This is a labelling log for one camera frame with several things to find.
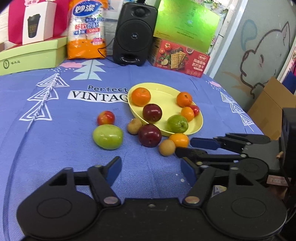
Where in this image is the green apple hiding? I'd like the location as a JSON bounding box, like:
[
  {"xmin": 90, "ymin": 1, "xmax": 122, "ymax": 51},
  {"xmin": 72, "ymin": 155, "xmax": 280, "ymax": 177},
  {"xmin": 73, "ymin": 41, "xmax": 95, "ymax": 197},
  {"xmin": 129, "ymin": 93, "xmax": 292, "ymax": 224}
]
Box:
[
  {"xmin": 166, "ymin": 114, "xmax": 189, "ymax": 133},
  {"xmin": 92, "ymin": 124, "xmax": 123, "ymax": 150}
]

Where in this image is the orange tangerine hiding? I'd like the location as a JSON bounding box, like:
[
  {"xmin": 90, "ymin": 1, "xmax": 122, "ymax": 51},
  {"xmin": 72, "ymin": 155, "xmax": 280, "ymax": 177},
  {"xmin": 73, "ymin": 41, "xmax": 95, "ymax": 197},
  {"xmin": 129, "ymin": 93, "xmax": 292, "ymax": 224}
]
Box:
[
  {"xmin": 176, "ymin": 92, "xmax": 193, "ymax": 108},
  {"xmin": 169, "ymin": 133, "xmax": 190, "ymax": 148},
  {"xmin": 181, "ymin": 106, "xmax": 195, "ymax": 122}
]

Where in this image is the red apple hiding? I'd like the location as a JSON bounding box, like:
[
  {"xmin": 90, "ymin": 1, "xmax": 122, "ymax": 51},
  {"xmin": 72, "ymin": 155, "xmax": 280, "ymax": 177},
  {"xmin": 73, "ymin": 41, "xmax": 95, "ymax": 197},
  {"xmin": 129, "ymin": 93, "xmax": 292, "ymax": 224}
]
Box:
[{"xmin": 189, "ymin": 104, "xmax": 200, "ymax": 117}]

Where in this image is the dark red plum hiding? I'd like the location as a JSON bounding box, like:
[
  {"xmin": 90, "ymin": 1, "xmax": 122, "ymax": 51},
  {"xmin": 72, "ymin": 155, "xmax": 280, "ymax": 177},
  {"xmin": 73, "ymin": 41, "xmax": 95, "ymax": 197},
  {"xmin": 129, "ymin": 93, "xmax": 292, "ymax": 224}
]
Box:
[
  {"xmin": 138, "ymin": 123, "xmax": 162, "ymax": 148},
  {"xmin": 142, "ymin": 103, "xmax": 163, "ymax": 123}
]

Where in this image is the large orange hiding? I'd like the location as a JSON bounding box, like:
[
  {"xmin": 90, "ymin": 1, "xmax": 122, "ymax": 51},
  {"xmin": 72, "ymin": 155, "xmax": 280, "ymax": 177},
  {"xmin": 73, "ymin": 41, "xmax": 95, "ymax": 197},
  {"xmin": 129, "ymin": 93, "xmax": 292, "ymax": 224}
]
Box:
[{"xmin": 132, "ymin": 87, "xmax": 151, "ymax": 106}]

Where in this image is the cardboard box on floor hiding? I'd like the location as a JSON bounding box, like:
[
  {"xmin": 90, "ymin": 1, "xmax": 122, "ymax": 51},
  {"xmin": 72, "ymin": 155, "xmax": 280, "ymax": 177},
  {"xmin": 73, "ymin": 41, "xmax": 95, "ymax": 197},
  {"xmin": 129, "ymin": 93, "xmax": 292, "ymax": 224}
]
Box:
[{"xmin": 248, "ymin": 77, "xmax": 295, "ymax": 140}]

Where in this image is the small brown kiwi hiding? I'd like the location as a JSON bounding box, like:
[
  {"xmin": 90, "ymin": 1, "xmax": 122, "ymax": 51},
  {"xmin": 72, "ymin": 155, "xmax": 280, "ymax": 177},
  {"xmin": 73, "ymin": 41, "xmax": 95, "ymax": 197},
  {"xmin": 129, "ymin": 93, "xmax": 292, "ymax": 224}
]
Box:
[{"xmin": 127, "ymin": 118, "xmax": 142, "ymax": 135}]

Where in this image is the small red nectarine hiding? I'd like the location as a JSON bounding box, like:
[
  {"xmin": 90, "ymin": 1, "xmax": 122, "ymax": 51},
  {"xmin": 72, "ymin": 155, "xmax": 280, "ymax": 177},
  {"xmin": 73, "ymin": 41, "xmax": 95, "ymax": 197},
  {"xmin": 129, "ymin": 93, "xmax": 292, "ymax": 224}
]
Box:
[{"xmin": 97, "ymin": 110, "xmax": 115, "ymax": 125}]

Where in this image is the yellow round plate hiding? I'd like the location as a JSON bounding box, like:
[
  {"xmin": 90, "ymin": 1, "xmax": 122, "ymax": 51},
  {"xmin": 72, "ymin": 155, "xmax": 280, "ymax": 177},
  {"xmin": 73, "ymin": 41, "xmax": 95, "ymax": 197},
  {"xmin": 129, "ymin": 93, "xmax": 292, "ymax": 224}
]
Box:
[{"xmin": 127, "ymin": 82, "xmax": 204, "ymax": 137}]

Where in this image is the blue printed tablecloth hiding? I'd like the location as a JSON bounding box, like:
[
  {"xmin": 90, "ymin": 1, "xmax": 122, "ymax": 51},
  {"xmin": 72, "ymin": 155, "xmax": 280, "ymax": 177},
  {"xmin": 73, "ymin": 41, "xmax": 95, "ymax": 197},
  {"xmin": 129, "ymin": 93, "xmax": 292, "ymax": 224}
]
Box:
[{"xmin": 1, "ymin": 60, "xmax": 260, "ymax": 240}]

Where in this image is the red cracker box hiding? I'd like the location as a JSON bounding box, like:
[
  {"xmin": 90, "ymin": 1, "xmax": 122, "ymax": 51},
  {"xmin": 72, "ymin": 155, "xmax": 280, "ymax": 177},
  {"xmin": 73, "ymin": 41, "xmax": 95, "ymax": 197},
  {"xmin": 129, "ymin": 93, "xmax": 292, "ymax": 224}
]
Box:
[{"xmin": 148, "ymin": 38, "xmax": 210, "ymax": 78}]

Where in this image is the green gift box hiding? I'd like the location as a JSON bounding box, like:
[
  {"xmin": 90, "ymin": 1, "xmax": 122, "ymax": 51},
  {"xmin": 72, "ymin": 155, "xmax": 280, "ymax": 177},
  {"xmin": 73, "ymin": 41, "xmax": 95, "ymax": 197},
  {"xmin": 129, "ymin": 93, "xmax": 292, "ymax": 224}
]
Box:
[{"xmin": 154, "ymin": 0, "xmax": 220, "ymax": 53}]

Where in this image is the light green shoe box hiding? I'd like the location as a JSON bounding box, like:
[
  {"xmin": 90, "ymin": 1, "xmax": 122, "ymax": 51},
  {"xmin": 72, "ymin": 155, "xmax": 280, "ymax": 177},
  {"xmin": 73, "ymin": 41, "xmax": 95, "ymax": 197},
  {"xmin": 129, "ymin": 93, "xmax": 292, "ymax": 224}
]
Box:
[{"xmin": 0, "ymin": 37, "xmax": 67, "ymax": 75}]

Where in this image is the orange paper cup pack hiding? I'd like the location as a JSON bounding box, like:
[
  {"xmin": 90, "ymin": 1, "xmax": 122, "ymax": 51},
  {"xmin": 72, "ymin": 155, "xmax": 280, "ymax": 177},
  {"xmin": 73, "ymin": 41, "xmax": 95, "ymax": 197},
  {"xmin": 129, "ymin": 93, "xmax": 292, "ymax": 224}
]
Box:
[{"xmin": 67, "ymin": 0, "xmax": 108, "ymax": 59}]

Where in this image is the black speaker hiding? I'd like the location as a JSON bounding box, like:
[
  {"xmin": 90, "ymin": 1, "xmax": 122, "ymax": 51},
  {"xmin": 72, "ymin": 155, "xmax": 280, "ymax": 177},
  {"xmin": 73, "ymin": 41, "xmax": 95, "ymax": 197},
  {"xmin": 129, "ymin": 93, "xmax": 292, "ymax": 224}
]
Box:
[{"xmin": 112, "ymin": 1, "xmax": 158, "ymax": 66}]

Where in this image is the white cup box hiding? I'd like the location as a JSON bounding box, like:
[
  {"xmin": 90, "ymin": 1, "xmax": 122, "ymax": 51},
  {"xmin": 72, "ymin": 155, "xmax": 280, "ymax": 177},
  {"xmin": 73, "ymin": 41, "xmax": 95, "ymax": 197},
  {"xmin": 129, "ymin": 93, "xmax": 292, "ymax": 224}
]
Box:
[{"xmin": 22, "ymin": 1, "xmax": 57, "ymax": 45}]

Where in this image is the pink paper bag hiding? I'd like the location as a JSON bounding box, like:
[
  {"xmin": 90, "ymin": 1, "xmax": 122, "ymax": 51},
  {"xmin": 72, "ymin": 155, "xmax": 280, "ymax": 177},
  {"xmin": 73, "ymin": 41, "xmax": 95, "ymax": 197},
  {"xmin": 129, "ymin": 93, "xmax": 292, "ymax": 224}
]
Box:
[{"xmin": 8, "ymin": 0, "xmax": 69, "ymax": 44}]

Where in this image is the black speaker cable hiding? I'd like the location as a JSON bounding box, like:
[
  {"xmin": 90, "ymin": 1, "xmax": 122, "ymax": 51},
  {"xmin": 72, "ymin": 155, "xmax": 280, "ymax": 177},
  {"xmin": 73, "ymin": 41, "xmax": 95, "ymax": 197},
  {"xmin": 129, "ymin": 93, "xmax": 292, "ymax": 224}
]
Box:
[{"xmin": 97, "ymin": 37, "xmax": 117, "ymax": 62}]

